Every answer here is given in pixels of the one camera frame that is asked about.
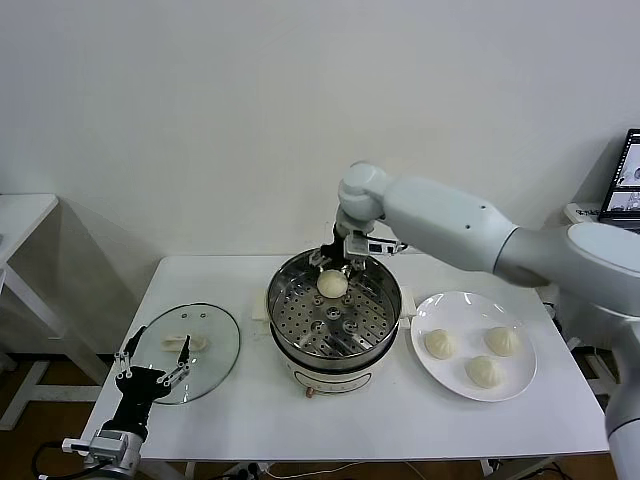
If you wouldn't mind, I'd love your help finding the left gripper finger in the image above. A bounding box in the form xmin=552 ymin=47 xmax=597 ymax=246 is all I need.
xmin=156 ymin=334 xmax=192 ymax=387
xmin=113 ymin=325 xmax=147 ymax=380

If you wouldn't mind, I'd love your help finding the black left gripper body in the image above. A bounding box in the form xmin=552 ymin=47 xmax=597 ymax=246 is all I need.
xmin=112 ymin=365 xmax=171 ymax=432

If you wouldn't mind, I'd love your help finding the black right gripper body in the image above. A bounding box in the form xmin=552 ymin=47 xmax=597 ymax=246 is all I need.
xmin=319 ymin=241 xmax=351 ymax=271

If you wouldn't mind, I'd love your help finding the white steamed baozi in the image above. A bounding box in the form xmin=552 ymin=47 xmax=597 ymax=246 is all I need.
xmin=316 ymin=269 xmax=350 ymax=300
xmin=423 ymin=328 xmax=457 ymax=361
xmin=464 ymin=354 xmax=503 ymax=390
xmin=483 ymin=326 xmax=521 ymax=358

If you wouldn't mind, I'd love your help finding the round glass pot lid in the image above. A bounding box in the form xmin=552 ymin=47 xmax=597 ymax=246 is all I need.
xmin=130 ymin=302 xmax=242 ymax=406

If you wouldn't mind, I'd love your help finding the stainless steel steamer basket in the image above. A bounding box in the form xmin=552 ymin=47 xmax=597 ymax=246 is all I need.
xmin=264 ymin=248 xmax=403 ymax=370

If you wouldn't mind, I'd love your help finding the white electric cooker pot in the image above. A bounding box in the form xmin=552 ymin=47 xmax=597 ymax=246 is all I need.
xmin=248 ymin=287 xmax=416 ymax=400

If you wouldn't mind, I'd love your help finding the white round plate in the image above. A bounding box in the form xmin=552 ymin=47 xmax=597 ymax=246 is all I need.
xmin=409 ymin=291 xmax=539 ymax=403

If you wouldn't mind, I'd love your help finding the white floor power strip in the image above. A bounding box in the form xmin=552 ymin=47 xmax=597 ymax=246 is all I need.
xmin=219 ymin=462 xmax=274 ymax=479

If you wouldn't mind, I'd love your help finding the empty white side table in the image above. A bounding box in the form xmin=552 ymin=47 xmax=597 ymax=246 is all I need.
xmin=0 ymin=193 xmax=109 ymax=434

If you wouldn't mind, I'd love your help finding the white side table with laptop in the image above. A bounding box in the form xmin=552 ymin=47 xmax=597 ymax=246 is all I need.
xmin=563 ymin=202 xmax=624 ymax=401

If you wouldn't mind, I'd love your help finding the dark grey open laptop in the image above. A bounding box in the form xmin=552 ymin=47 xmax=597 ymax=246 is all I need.
xmin=598 ymin=128 xmax=640 ymax=225

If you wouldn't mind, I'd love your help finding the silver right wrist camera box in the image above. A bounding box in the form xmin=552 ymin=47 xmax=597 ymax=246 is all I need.
xmin=347 ymin=233 xmax=407 ymax=262

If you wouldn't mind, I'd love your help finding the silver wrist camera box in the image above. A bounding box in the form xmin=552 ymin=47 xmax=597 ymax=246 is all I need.
xmin=62 ymin=429 xmax=129 ymax=459
xmin=347 ymin=233 xmax=407 ymax=262

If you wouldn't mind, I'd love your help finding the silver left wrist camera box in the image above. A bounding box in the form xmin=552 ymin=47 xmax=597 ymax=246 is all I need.
xmin=62 ymin=429 xmax=129 ymax=459

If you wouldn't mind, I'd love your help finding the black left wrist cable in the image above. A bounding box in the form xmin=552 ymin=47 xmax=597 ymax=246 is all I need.
xmin=30 ymin=440 xmax=94 ymax=471

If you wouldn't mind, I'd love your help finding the black laptop power cable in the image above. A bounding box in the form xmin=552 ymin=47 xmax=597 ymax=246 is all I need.
xmin=543 ymin=298 xmax=569 ymax=334

